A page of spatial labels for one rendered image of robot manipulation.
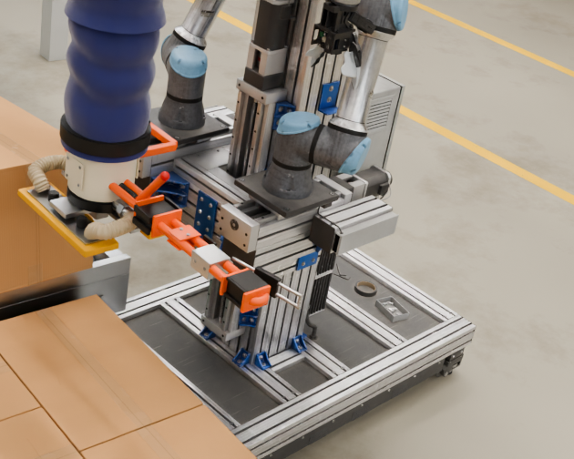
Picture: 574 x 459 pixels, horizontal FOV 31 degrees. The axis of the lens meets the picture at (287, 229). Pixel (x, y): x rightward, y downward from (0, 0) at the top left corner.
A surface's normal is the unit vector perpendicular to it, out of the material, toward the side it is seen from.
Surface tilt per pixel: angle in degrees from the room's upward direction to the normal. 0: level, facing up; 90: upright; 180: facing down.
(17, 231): 83
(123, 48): 83
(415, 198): 0
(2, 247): 83
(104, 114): 74
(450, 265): 0
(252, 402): 0
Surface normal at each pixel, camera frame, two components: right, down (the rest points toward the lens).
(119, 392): 0.16, -0.85
